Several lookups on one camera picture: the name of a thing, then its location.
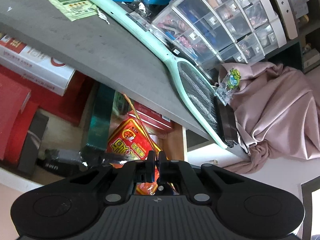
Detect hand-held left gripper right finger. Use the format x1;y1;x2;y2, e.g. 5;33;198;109
158;152;251;204

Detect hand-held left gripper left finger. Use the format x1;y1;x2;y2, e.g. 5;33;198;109
62;151;157;204

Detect red snack packet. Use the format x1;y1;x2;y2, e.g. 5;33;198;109
107;118;175;196

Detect clear plastic drawer organizer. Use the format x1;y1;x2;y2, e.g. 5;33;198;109
150;0;287;64

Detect red box with white label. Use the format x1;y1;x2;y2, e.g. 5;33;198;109
130;100;174;131

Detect small green packet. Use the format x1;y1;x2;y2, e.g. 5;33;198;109
113;92;131;117

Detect teal box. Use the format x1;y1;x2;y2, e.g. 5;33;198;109
86;83;116;152

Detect black flat device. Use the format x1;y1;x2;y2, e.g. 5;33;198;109
214;97;240;149

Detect black glossy box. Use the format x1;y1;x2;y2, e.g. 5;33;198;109
37;148;126;178

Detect dark red box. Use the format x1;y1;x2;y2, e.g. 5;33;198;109
30;70;97;128

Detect clear acrylic cartoon charm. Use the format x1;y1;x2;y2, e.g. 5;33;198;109
216;67;242;106

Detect grey box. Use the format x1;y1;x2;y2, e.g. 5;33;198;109
17;112;50;176

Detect pink satin cloth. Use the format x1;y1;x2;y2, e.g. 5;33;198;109
218;61;320;176

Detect grey wooden cabinet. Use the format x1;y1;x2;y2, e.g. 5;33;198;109
0;0;250;161

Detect bright red box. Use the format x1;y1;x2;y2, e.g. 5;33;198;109
0;72;39;166

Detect mint green electric fly swatter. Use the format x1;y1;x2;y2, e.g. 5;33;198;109
88;0;237;149

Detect white and red box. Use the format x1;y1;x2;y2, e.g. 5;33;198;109
0;32;77;97

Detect torn white wrapper scrap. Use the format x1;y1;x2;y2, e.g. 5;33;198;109
96;7;111;25

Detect green printed packet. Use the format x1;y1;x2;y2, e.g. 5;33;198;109
39;0;98;22

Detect beige curved board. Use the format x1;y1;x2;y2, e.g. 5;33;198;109
264;0;299;41

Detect grey shelf unit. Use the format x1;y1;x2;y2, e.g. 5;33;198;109
287;0;320;75

